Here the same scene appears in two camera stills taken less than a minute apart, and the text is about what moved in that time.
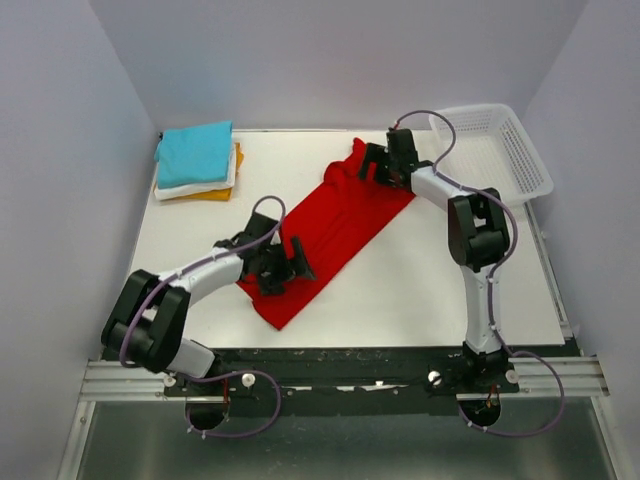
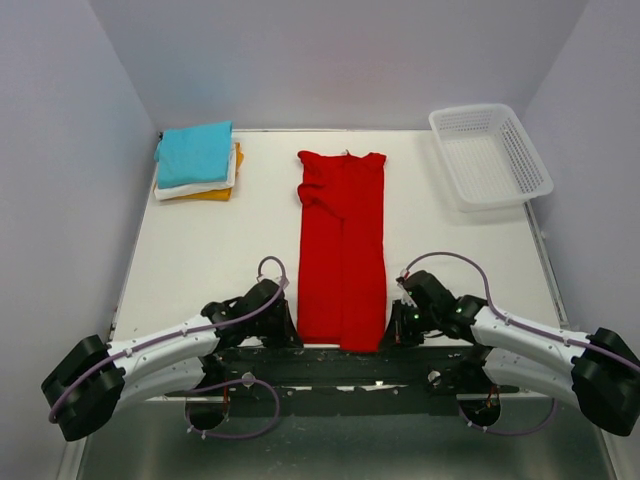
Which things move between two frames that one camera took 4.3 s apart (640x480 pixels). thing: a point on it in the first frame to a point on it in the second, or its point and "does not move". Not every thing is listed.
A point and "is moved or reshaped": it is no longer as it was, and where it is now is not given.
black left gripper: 273,284 to 287,336
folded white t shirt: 167,193 does not move
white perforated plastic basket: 488,147 does not move
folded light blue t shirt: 195,154 does not move
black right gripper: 374,154 to 397,333
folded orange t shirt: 225,194 does not move
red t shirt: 333,222 is moved or reshaped
